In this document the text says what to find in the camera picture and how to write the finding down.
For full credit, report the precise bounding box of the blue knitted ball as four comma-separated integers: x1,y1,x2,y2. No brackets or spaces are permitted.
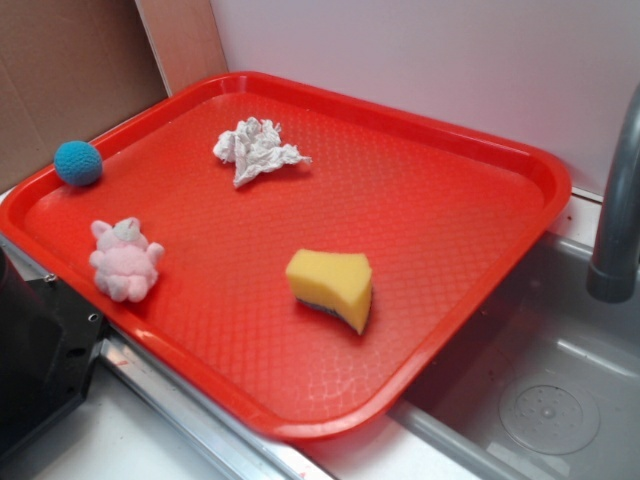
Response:
53,140,103,187

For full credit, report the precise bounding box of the red plastic tray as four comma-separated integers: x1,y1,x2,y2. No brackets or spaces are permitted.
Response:
1,73,571,442

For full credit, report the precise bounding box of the brown cardboard panel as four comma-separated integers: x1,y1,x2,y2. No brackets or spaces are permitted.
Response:
1,1,227,191

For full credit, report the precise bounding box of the grey toy sink basin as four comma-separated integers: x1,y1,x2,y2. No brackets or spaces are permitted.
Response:
299,230,640,480

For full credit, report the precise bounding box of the grey faucet spout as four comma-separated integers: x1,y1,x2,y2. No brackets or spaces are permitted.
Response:
587,91,639,303

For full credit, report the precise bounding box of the yellow sponge with dark pad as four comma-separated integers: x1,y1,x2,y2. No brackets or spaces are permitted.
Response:
285,249,373,335

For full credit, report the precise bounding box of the pink plush toy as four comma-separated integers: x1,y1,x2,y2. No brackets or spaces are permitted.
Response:
89,217,165,303

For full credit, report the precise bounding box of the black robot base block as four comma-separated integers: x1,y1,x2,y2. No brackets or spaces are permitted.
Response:
1,253,106,462

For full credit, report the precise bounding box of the crumpled white paper towel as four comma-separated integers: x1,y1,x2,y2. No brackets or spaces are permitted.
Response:
212,117,312,189

